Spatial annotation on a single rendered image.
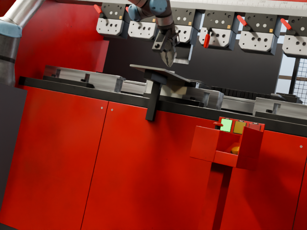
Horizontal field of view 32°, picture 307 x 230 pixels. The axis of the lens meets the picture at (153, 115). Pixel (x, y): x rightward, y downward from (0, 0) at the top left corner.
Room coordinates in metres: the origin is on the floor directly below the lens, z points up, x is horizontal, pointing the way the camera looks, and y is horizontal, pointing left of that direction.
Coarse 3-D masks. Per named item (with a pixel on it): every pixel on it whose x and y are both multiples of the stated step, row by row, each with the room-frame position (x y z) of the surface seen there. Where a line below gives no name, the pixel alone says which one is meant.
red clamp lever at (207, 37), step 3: (207, 27) 2.42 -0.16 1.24; (210, 27) 2.42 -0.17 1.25; (207, 30) 2.42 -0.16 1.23; (210, 30) 2.43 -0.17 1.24; (207, 33) 2.43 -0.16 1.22; (207, 36) 2.42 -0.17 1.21; (207, 39) 2.42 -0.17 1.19; (204, 42) 2.43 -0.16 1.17; (207, 42) 2.42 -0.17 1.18; (204, 45) 2.42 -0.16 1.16; (207, 45) 2.43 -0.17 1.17
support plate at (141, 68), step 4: (132, 64) 2.37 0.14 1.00; (136, 68) 2.41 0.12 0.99; (140, 68) 2.37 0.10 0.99; (144, 68) 2.34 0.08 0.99; (148, 68) 2.32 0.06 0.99; (152, 68) 2.31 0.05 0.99; (156, 68) 2.30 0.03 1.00; (160, 68) 2.29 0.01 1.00; (160, 72) 2.35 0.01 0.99; (164, 72) 2.32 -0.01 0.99; (168, 72) 2.31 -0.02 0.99; (168, 76) 2.44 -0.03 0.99; (172, 76) 2.41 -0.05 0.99; (176, 76) 2.38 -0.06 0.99; (180, 76) 2.42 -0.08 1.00; (176, 80) 2.53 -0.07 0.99; (180, 80) 2.50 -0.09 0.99; (184, 80) 2.47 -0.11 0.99; (188, 80) 2.49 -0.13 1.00
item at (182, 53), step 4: (176, 44) 2.58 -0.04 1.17; (180, 44) 2.57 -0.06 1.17; (184, 44) 2.56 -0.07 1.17; (188, 44) 2.55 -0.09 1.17; (176, 48) 2.57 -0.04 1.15; (180, 48) 2.56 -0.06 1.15; (184, 48) 2.55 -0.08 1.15; (188, 48) 2.54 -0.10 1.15; (192, 48) 2.55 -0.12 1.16; (176, 52) 2.57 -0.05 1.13; (180, 52) 2.56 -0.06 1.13; (184, 52) 2.55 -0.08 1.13; (188, 52) 2.54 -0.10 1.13; (176, 56) 2.57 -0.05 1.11; (180, 56) 2.56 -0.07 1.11; (184, 56) 2.55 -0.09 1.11; (188, 56) 2.54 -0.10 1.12; (176, 60) 2.58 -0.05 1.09; (180, 60) 2.57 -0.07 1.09; (184, 60) 2.56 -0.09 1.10; (188, 60) 2.55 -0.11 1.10
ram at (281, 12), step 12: (60, 0) 2.97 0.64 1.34; (72, 0) 2.90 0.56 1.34; (84, 0) 2.85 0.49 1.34; (96, 0) 2.81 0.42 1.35; (108, 0) 2.77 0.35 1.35; (120, 0) 2.73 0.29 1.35; (276, 0) 2.32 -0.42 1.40; (288, 0) 2.29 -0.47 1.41; (300, 0) 2.27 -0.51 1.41; (204, 12) 2.55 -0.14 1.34; (240, 12) 2.41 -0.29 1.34; (252, 12) 2.37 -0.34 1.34; (264, 12) 2.34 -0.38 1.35; (276, 12) 2.32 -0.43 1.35; (288, 12) 2.29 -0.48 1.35; (300, 12) 2.26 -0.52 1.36
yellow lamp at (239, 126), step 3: (237, 123) 2.08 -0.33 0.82; (240, 123) 2.07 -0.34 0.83; (243, 123) 2.06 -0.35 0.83; (237, 126) 2.08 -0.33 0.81; (240, 126) 2.07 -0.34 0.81; (234, 129) 2.08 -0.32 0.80; (237, 129) 2.08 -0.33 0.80; (240, 129) 2.07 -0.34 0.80; (234, 132) 2.08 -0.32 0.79; (237, 132) 2.07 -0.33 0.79; (240, 132) 2.07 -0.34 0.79
